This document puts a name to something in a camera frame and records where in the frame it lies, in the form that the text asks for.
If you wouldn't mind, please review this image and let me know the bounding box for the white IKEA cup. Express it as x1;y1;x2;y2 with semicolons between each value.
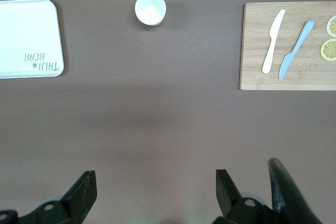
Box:
134;0;167;27

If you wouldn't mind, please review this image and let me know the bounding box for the grey plastic knife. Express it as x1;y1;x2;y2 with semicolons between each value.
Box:
278;19;315;81

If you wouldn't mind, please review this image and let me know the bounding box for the yellow lemon slice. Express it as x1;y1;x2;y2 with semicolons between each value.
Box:
320;38;336;61
326;15;336;38

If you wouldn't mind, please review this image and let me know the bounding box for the cream tray with bear print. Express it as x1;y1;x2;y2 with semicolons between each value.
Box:
0;0;65;79

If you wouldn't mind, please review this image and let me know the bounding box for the white plastic knife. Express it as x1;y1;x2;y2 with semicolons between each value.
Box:
261;9;286;74

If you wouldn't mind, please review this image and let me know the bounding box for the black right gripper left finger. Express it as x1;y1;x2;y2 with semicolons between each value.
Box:
15;170;98;224

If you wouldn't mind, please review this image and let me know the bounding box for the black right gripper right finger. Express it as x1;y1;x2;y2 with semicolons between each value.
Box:
212;169;274;224

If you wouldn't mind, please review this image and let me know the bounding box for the bamboo cutting board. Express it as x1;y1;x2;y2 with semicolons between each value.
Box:
238;1;336;91

